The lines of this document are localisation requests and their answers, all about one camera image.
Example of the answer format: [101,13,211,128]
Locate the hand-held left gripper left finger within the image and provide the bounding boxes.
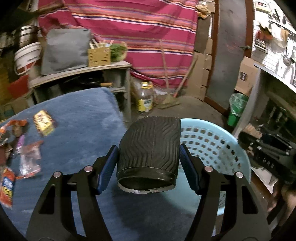
[25,145,119,241]

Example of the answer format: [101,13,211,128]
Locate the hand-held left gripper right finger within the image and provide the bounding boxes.
[179,143,272,241]

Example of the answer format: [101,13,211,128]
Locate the light blue plastic basket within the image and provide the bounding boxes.
[129,118,252,223]

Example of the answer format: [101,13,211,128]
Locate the person's right hand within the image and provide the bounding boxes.
[268,182,296,218]

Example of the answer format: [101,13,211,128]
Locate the green plastic bag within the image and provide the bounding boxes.
[227,93,249,127]

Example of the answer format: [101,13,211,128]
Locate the straw broom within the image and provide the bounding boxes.
[158,39,181,109]

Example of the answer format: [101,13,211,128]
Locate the clear plastic wrapper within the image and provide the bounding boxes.
[17,140,44,179]

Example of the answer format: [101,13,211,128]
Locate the yellow flat box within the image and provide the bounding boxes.
[33,110,56,137]

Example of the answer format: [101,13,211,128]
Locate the brown cardboard box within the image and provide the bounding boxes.
[234,56,259,96]

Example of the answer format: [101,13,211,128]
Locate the yellow label plastic bottle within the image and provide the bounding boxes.
[135,82,155,114]

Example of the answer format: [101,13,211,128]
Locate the purple sachet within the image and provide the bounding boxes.
[15,134,25,154]

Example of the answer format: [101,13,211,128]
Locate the orange snack packet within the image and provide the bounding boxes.
[0,167,16,209]

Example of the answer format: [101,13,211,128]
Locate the wooden side table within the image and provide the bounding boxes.
[29,61,133,121]

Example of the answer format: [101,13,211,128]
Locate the orange red snack wrapper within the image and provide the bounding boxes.
[0,119,28,147]

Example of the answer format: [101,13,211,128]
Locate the wooden utensil box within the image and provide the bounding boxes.
[87,39,114,67]

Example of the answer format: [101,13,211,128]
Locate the wooden framed door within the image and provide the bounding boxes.
[205,0,253,115]

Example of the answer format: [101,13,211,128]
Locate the green leafy vegetables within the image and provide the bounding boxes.
[110,42,128,62]

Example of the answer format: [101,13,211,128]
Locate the grey cushion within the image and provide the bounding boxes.
[41,28,93,75]

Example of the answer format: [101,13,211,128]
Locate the white plastic bucket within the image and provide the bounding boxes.
[14,42,42,75]

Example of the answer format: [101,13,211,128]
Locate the red striped cloth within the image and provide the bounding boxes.
[38,0,199,87]

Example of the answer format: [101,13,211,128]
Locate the steel pot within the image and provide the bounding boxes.
[18,25,40,48]

